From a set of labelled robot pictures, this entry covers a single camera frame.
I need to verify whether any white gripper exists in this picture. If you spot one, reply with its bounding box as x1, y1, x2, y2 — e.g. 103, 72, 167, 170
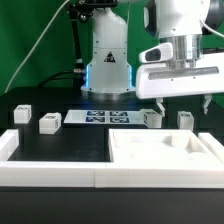
136, 42, 224, 117

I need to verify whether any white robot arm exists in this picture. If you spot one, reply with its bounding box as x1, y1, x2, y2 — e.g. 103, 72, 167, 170
81, 0, 224, 108

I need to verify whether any white marker tag sheet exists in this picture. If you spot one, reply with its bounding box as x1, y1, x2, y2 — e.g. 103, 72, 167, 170
64, 110, 143, 125

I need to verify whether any white U-shaped obstacle fence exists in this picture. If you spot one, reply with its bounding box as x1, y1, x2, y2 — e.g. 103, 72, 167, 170
0, 129, 224, 189

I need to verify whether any black cable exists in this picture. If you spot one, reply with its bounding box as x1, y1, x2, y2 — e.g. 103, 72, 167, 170
39, 70, 84, 88

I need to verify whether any white cable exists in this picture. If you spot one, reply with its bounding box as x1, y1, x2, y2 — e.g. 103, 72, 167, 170
3, 0, 72, 95

